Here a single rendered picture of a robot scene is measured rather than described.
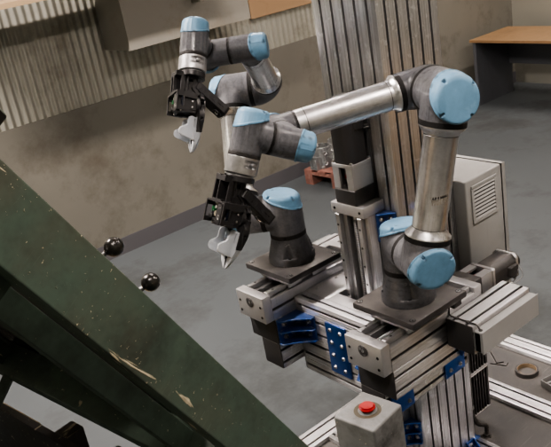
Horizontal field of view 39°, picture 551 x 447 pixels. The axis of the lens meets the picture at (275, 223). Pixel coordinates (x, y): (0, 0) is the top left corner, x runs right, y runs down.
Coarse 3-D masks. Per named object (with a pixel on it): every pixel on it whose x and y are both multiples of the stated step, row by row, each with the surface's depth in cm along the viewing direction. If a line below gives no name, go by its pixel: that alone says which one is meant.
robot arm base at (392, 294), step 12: (384, 276) 211; (396, 276) 206; (384, 288) 210; (396, 288) 207; (408, 288) 206; (420, 288) 206; (384, 300) 210; (396, 300) 207; (408, 300) 207; (420, 300) 206; (432, 300) 208
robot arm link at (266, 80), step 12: (240, 36) 212; (252, 36) 211; (264, 36) 212; (228, 48) 212; (240, 48) 211; (252, 48) 211; (264, 48) 211; (240, 60) 214; (252, 60) 214; (264, 60) 222; (252, 72) 225; (264, 72) 228; (276, 72) 244; (252, 84) 246; (264, 84) 238; (276, 84) 244; (264, 96) 248
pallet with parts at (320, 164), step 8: (320, 144) 628; (328, 144) 622; (320, 152) 616; (328, 152) 617; (312, 160) 623; (320, 160) 618; (328, 160) 619; (312, 168) 624; (320, 168) 620; (328, 168) 621; (312, 176) 626; (320, 176) 632; (328, 176) 611
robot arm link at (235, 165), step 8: (232, 160) 170; (240, 160) 170; (248, 160) 170; (256, 160) 171; (224, 168) 172; (232, 168) 170; (240, 168) 170; (248, 168) 171; (256, 168) 172; (248, 176) 171
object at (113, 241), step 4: (108, 240) 143; (112, 240) 143; (116, 240) 143; (120, 240) 144; (104, 244) 144; (108, 244) 143; (112, 244) 143; (116, 244) 143; (120, 244) 143; (104, 248) 144; (108, 248) 143; (112, 248) 143; (116, 248) 143; (120, 248) 143; (104, 252) 144; (108, 252) 143; (112, 252) 143; (116, 252) 143; (120, 252) 144; (112, 256) 144
